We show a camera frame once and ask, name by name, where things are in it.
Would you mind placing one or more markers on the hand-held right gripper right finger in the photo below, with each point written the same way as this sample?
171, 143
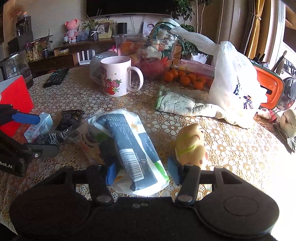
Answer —
174, 171

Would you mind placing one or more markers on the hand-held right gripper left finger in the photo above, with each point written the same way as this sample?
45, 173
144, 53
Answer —
111, 172

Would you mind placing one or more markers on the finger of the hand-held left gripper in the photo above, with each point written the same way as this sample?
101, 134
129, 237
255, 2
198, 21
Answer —
25, 118
44, 150

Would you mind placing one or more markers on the small white box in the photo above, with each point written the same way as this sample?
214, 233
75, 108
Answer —
42, 126

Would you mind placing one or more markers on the red cardboard box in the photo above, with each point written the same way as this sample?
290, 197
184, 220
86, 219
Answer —
18, 97

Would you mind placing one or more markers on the grey white tissue pack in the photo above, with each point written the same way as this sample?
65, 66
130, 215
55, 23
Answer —
136, 143

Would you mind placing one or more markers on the lace-covered round desktop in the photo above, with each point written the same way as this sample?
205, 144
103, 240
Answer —
231, 143

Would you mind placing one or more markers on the dark dried fruit packet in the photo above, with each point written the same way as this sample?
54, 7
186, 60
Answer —
48, 138
70, 118

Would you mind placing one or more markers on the yellow plush toy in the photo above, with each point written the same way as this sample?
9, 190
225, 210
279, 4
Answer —
192, 143

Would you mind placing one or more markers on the black remote control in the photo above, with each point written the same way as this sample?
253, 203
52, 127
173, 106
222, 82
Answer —
56, 77

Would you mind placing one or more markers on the glass snack jar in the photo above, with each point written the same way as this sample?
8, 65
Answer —
29, 55

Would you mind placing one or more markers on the wooden television cabinet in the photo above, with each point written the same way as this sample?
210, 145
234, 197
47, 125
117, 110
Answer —
57, 60

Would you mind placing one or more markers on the small potted plant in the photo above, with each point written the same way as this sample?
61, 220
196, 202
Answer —
45, 53

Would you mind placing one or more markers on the green grey cloth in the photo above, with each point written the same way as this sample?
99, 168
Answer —
178, 103

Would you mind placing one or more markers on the black side cabinet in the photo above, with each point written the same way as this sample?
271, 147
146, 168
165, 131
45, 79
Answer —
23, 39

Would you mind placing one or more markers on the white router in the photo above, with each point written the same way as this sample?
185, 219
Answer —
86, 58

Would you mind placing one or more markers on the grey plastic bag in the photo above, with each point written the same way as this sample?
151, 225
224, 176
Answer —
96, 67

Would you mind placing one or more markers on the pile of tangerines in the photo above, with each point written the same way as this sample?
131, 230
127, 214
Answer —
185, 80

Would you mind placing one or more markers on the pink bear mug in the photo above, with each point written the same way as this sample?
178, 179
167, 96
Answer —
115, 76

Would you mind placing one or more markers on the small blue card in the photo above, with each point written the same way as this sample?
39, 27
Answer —
82, 36

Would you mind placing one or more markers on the pink doll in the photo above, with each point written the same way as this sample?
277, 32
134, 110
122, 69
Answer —
72, 29

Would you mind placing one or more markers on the pink flowers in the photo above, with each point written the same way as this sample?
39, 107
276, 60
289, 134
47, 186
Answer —
18, 14

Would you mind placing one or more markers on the pink lidded container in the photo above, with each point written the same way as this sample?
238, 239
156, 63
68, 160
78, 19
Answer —
196, 67

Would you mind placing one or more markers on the grassy plant in dark pot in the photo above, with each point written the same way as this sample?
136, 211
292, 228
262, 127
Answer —
93, 34

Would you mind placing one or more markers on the white plastic bag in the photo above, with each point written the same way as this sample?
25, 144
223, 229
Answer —
233, 76

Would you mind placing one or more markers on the clear plastic bowl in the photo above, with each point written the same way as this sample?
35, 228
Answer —
129, 51

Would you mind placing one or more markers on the cream ribbed object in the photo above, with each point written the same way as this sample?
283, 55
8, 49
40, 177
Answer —
288, 121

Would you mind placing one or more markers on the black speaker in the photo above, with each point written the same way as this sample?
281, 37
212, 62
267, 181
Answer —
121, 28

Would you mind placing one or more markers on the green white patterned bag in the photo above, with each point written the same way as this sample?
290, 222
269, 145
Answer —
161, 30

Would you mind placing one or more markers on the floor fan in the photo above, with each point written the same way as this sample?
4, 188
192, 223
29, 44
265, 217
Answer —
290, 88

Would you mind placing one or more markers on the white portrait photo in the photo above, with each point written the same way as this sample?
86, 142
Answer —
149, 27

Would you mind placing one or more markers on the black television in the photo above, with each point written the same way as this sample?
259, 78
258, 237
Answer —
129, 5

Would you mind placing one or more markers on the tall green houseplant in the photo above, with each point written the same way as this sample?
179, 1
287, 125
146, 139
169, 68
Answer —
185, 11

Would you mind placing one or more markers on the yellow curtain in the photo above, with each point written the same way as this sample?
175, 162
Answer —
255, 27

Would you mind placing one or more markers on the cream photo frame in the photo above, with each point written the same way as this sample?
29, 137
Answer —
105, 29

